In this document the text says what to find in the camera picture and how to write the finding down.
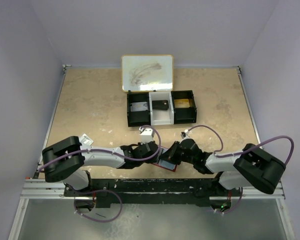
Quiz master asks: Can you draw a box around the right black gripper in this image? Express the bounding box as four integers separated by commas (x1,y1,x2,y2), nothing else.
159,141,195,165

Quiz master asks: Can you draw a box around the silver credit card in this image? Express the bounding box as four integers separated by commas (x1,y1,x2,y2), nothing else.
130,101,149,112

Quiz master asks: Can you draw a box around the silver foil packet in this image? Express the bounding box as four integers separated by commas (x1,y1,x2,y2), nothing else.
79,133,94,146

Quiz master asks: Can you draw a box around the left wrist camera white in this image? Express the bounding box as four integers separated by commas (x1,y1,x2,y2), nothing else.
139,126,155,144

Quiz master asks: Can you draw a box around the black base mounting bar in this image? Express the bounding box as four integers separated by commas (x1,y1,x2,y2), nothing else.
64,178,241,208

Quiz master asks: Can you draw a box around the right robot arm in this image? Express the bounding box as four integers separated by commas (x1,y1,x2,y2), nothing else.
159,138,286,196

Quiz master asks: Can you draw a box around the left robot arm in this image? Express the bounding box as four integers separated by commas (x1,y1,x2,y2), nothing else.
37,136,163,196

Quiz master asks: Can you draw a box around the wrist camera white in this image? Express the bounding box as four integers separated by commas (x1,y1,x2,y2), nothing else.
181,129,191,141
139,126,155,144

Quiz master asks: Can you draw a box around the red card holder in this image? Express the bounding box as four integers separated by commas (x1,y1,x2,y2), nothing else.
151,147,177,172

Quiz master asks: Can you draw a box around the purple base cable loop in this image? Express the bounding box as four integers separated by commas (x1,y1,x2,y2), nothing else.
73,188,123,223

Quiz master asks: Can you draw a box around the gold credit card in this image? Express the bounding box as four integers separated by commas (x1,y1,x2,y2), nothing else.
174,98,191,109

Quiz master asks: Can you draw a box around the dark grey credit card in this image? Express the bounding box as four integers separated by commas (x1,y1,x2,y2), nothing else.
151,100,169,111

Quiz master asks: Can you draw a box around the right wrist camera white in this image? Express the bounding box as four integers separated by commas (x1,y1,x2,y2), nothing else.
181,129,191,141

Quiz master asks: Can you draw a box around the small whiteboard with stand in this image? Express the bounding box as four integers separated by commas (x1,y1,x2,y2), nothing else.
121,54,174,93

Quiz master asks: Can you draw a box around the black white three-bin organizer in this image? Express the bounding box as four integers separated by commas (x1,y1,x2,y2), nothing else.
126,90,198,128

